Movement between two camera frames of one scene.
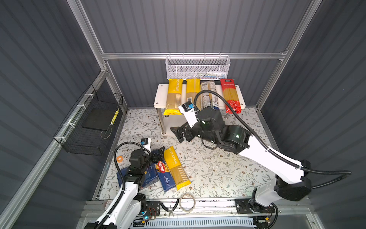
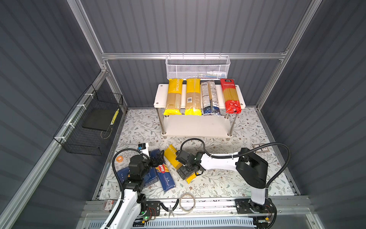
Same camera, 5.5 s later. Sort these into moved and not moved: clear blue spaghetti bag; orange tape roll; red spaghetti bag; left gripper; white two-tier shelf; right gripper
Moved: white two-tier shelf; right gripper
Not moved: clear blue spaghetti bag; red spaghetti bag; orange tape roll; left gripper
